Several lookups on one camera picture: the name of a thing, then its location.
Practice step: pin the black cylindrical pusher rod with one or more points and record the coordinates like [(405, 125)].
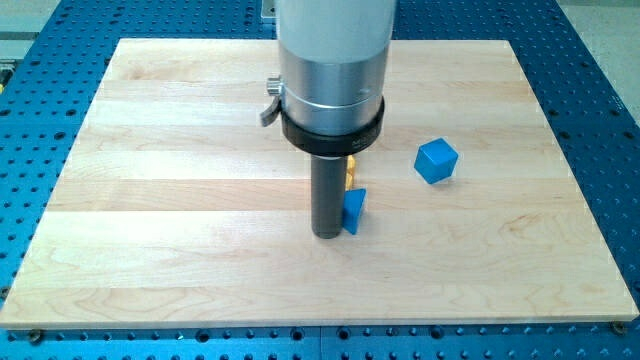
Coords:
[(328, 181)]

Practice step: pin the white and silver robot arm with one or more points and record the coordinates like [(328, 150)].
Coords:
[(328, 95)]

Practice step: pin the yellow block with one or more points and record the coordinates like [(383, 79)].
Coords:
[(350, 172)]

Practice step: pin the blue triangular block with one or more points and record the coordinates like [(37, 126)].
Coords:
[(352, 208)]

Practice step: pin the blue cube block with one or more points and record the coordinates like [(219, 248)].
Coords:
[(435, 160)]

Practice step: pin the light wooden board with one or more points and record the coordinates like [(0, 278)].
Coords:
[(176, 208)]

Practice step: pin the blue perforated metal table plate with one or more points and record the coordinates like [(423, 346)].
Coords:
[(50, 92)]

